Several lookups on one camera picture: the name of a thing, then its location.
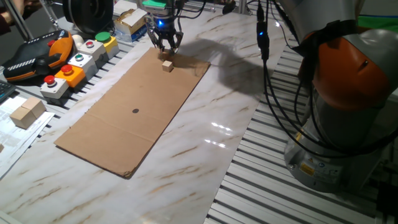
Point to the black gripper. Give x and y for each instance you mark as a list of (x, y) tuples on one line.
[(166, 29)]

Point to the person forearm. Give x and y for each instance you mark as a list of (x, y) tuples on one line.
[(15, 7)]

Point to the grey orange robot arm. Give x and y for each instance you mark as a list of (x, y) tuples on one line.
[(348, 71)]

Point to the flat blue box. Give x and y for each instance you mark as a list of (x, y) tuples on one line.
[(138, 33)]

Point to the cardboard box with white label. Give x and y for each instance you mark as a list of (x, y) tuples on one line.
[(130, 20)]

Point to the yellow box green button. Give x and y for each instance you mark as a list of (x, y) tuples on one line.
[(110, 45)]

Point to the white box small red button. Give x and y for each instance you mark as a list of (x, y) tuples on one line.
[(92, 49)]

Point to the black filament spool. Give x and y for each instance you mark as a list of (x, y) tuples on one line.
[(88, 14)]

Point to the white round knob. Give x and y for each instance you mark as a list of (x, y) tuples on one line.
[(77, 40)]

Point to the brown cardboard sheet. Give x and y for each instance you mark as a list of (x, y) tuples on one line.
[(124, 133)]

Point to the orange box red button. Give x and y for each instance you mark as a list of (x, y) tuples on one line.
[(71, 77)]

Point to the white marble pattern mat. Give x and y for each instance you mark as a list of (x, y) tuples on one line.
[(192, 161)]

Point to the white box red mushroom button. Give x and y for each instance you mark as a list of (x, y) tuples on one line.
[(54, 89)]

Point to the black orange teach pendant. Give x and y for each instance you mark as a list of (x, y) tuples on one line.
[(34, 59)]

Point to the large wooden cube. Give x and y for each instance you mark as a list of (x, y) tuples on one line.
[(35, 105), (22, 118)]

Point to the grey metal bar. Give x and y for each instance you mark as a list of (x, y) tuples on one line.
[(18, 20)]

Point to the printed paper sheets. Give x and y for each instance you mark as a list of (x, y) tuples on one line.
[(15, 140)]

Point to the green cloth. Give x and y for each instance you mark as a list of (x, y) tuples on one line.
[(379, 22)]

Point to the green printed wrist mount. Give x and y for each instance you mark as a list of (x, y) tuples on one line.
[(154, 3)]

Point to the aluminium profile post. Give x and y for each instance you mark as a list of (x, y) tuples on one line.
[(244, 6)]

